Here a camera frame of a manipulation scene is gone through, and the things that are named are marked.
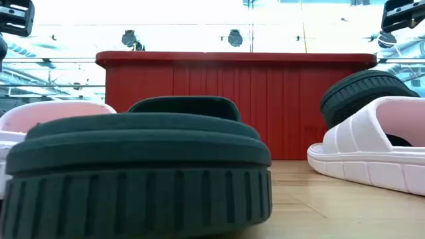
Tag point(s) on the black slide sandal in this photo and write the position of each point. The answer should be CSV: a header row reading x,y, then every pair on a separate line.
x,y
358,93
133,186

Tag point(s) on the pink slide sandal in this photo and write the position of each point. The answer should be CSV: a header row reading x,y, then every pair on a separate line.
x,y
358,139
50,113

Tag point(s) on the red plastic bin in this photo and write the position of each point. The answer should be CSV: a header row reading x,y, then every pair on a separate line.
x,y
206,99

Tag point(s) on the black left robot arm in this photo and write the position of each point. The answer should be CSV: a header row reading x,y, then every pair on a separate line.
x,y
2,49

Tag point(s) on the dark round wall fixture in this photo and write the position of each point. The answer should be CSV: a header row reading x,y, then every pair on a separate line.
x,y
235,38
129,38
386,40

